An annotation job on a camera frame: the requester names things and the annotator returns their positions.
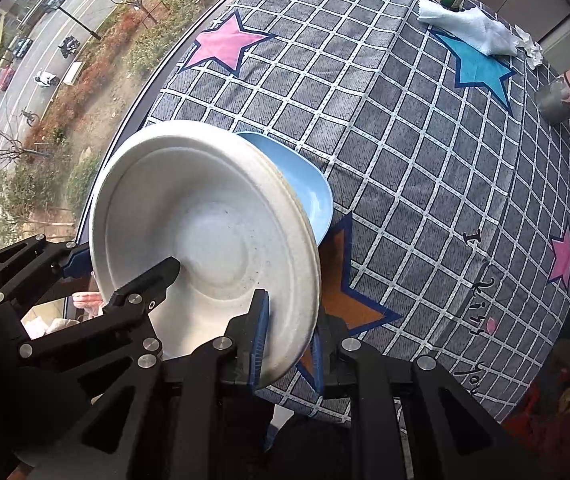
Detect large white bowl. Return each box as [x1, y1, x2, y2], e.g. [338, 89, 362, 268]
[88, 120, 321, 387]

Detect blue square plate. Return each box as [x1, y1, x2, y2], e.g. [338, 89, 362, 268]
[238, 132, 334, 245]

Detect grey checked star tablecloth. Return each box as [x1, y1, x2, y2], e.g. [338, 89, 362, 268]
[147, 0, 570, 419]

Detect white cloth rag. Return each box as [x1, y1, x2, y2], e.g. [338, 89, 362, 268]
[418, 0, 519, 56]

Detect crumpled white tissue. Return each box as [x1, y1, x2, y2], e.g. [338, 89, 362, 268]
[514, 25, 544, 70]

